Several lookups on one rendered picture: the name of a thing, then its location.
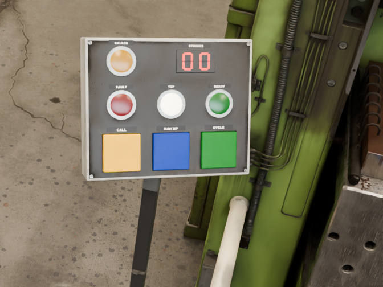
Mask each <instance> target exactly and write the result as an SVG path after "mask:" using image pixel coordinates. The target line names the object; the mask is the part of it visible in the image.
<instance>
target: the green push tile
mask: <svg viewBox="0 0 383 287"><path fill-rule="evenodd" d="M236 154H237V132H235V131H218V132H201V156H200V168H202V169H213V168H228V167H236Z"/></svg>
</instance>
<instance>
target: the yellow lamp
mask: <svg viewBox="0 0 383 287"><path fill-rule="evenodd" d="M110 64H111V67H112V68H113V69H114V70H115V71H116V72H120V73H123V72H126V71H129V70H130V68H131V66H132V64H133V59H132V56H131V54H130V53H129V52H128V51H126V50H117V51H115V52H114V53H113V54H112V56H111V59H110Z"/></svg>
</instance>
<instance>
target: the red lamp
mask: <svg viewBox="0 0 383 287"><path fill-rule="evenodd" d="M132 108H133V102H132V99H131V98H130V97H129V96H128V95H126V94H122V93H121V94H118V95H116V96H114V97H113V99H112V100H111V110H112V112H113V113H114V114H115V115H117V116H126V115H128V114H129V113H130V112H131V110H132Z"/></svg>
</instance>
